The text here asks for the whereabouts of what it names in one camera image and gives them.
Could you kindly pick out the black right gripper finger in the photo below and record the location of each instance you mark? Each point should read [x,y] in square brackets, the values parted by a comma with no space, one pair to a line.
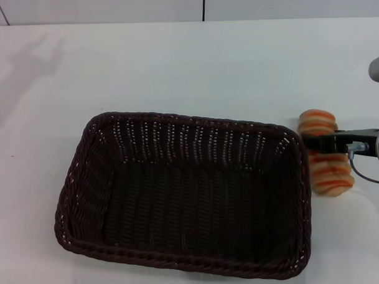
[318,142]

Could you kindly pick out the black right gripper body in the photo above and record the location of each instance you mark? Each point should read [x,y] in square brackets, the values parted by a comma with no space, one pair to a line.
[357,136]

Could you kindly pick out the orange striped bread loaf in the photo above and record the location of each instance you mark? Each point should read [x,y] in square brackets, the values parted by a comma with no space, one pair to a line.
[330,174]

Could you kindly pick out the dark brown woven basket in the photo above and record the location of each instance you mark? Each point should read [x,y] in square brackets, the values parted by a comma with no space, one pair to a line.
[194,204]

